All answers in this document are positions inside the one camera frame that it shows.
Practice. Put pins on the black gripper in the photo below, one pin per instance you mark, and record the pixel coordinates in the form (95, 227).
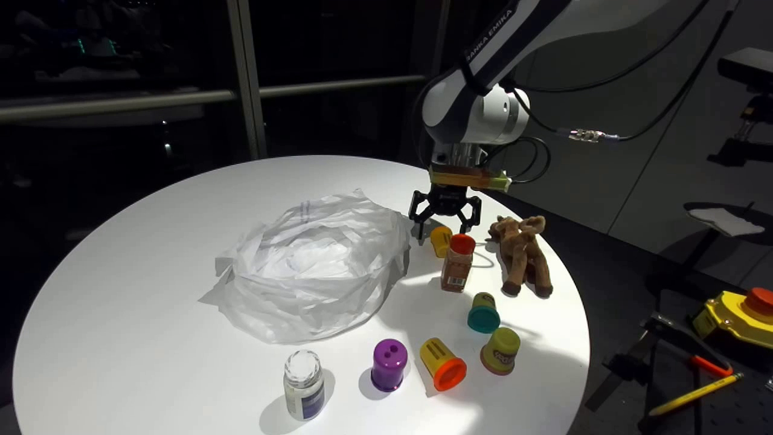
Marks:
(450, 201)

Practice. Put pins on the small yellow play-doh tub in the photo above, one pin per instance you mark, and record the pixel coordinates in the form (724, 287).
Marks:
(440, 242)

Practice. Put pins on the red-capped spice bottle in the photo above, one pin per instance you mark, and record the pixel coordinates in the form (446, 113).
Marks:
(457, 268)

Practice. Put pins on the teal-lidded green play-doh tub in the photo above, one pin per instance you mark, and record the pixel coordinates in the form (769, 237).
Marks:
(484, 318)

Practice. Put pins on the pink-lidded lime play-doh tub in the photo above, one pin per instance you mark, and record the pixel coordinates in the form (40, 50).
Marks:
(502, 352)

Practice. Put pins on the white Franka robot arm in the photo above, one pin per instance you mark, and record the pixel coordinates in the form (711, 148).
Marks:
(474, 113)

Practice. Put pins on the brown plush toy animal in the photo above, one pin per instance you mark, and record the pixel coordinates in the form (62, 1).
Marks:
(520, 245)

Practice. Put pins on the translucent white plastic bag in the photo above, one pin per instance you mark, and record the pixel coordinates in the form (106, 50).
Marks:
(316, 274)

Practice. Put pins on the orange-lidded yellow play-doh tub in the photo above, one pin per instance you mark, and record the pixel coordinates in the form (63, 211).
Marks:
(444, 364)

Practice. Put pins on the purple play-doh tub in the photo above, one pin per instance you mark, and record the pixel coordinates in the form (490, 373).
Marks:
(391, 364)

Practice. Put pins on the white pill bottle blue label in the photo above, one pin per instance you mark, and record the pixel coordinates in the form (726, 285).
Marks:
(304, 388)

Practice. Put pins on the black clamp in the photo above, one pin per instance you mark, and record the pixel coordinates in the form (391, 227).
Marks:
(630, 368)

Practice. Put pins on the black hand tool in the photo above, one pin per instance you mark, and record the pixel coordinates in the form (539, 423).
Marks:
(672, 333)

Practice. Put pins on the white paper sheet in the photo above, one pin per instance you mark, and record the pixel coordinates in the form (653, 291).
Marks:
(728, 220)

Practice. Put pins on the yellow pencil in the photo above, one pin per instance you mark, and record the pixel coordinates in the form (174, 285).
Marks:
(695, 394)

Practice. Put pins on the yellow emergency stop box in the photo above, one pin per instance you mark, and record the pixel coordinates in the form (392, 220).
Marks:
(738, 315)

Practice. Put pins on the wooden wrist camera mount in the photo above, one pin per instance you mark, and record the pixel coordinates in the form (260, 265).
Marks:
(473, 177)

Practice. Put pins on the grey window frame post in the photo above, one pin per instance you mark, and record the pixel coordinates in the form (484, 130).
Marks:
(244, 80)

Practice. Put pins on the black camera stand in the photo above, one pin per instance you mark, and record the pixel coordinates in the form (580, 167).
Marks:
(749, 65)

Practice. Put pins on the grey window rail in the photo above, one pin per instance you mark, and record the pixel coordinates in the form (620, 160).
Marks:
(123, 103)

